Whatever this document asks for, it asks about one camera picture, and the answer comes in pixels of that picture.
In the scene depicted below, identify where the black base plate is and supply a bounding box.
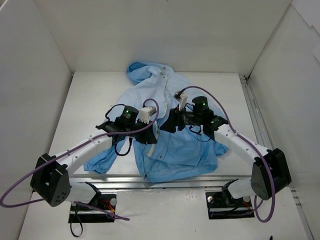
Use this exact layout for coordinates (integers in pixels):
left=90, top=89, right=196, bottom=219
left=67, top=193, right=118, bottom=225
left=205, top=191, right=255, bottom=220

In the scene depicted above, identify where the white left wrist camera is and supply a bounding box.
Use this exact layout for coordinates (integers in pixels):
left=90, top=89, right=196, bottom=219
left=138, top=106, right=157, bottom=124

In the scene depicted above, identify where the aluminium rail right side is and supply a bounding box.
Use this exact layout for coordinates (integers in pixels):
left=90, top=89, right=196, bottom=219
left=239, top=74, right=314, bottom=240

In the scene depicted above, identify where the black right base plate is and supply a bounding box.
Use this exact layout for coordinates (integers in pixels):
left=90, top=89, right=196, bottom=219
left=205, top=191, right=255, bottom=220

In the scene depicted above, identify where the light blue zip jacket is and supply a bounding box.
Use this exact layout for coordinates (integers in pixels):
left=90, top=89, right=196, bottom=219
left=83, top=61, right=231, bottom=182

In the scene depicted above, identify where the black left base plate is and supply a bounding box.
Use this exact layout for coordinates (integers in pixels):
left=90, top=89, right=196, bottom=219
left=67, top=193, right=118, bottom=225

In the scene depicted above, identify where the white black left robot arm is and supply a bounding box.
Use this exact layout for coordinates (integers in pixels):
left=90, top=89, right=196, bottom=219
left=30, top=105, right=159, bottom=210

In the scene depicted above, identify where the aluminium rail front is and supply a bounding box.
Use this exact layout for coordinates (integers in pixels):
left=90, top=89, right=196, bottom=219
left=70, top=174, right=245, bottom=192

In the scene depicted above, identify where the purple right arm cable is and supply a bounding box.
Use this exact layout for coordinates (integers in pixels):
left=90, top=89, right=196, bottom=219
left=174, top=85, right=277, bottom=223

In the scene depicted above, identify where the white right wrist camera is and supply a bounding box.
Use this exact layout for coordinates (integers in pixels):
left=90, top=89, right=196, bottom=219
left=173, top=90, right=188, bottom=111

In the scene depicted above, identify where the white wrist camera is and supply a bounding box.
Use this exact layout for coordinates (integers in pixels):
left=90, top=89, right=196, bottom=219
left=138, top=106, right=157, bottom=124
left=173, top=90, right=188, bottom=111

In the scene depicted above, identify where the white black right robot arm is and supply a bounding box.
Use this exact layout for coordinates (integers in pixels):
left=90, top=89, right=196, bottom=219
left=160, top=96, right=292, bottom=206

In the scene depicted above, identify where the aluminium rail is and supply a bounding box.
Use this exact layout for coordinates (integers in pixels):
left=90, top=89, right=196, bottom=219
left=70, top=174, right=245, bottom=192
left=239, top=74, right=314, bottom=240

